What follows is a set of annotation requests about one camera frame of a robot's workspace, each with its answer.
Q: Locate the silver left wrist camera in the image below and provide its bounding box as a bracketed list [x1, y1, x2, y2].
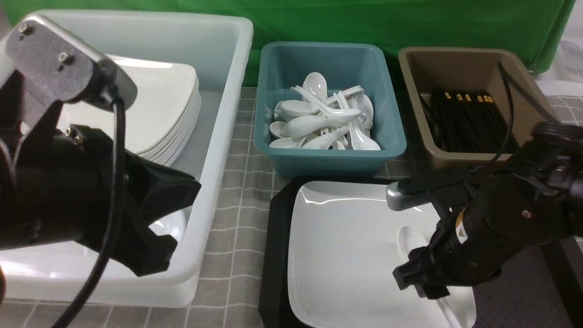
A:
[5, 14, 138, 111]

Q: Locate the white ceramic soup spoon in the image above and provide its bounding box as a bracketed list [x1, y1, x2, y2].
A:
[396, 226, 462, 328]

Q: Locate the large white square plate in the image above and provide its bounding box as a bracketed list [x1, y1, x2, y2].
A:
[287, 181, 450, 328]

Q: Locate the small white bowl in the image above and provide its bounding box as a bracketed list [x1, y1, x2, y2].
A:
[149, 210, 188, 244]

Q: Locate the pile of white spoons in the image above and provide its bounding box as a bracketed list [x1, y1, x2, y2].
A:
[268, 72, 381, 151]

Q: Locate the grey checked tablecloth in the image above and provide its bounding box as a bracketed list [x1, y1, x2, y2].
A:
[0, 87, 583, 328]

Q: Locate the brown plastic bin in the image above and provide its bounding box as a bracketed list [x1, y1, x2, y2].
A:
[399, 46, 575, 169]

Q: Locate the large white plastic tub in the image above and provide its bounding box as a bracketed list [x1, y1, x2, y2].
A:
[1, 9, 253, 308]

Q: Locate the stack of white plates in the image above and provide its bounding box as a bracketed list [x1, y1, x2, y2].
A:
[55, 55, 201, 167]

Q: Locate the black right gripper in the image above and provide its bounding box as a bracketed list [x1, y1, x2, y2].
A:
[392, 137, 582, 299]

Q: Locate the bundle of black chopsticks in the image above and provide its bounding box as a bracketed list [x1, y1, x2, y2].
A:
[419, 87, 519, 154]

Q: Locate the teal plastic bin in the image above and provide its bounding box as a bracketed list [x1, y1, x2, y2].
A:
[254, 42, 407, 178]

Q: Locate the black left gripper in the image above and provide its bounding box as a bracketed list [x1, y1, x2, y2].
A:
[1, 71, 201, 277]

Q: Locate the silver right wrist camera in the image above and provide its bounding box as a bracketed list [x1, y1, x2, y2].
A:
[386, 181, 431, 211]

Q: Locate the black camera cable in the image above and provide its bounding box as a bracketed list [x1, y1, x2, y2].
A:
[50, 98, 128, 328]

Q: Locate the green backdrop cloth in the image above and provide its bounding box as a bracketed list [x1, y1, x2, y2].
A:
[1, 0, 575, 86]

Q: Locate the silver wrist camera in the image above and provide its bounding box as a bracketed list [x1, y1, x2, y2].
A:
[5, 14, 138, 111]
[386, 181, 431, 211]

